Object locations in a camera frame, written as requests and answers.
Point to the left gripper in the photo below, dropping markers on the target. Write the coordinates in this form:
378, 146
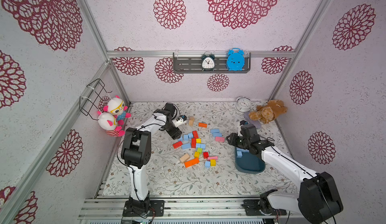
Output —
176, 133

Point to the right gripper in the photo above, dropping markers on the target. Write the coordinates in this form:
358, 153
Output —
236, 138

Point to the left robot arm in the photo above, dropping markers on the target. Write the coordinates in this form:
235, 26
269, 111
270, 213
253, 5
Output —
136, 152

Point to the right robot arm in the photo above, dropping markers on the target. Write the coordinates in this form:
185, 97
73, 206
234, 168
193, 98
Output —
318, 199

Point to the pink block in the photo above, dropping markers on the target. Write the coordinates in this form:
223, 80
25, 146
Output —
220, 139

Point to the grey fabric glasses case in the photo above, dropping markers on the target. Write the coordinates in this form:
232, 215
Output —
248, 119

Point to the dark teal plastic tray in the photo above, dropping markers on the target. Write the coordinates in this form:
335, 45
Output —
246, 162

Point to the long red block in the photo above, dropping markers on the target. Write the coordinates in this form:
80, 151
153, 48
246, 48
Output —
195, 134

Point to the red block left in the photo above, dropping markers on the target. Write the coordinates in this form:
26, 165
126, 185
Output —
177, 144

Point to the brown teddy bear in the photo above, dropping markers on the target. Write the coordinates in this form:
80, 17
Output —
269, 112

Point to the long orange block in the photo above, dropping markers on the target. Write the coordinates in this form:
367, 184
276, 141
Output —
191, 162

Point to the natural wood long block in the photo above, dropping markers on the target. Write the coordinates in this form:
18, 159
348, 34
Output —
186, 157

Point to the white plush with glasses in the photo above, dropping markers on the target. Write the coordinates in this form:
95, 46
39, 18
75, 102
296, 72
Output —
117, 107

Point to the dark green alarm clock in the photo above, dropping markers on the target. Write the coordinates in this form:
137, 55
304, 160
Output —
208, 62

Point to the white pink plush toy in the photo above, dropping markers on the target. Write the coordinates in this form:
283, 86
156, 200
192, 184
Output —
108, 122

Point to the blue alarm clock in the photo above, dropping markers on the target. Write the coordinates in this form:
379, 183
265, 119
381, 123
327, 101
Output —
235, 60

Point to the grey wall shelf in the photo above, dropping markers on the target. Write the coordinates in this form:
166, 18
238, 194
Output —
192, 65

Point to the black wire basket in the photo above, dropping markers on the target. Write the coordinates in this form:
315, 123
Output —
88, 104

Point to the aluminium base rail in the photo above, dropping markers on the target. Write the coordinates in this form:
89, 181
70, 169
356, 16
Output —
206, 208

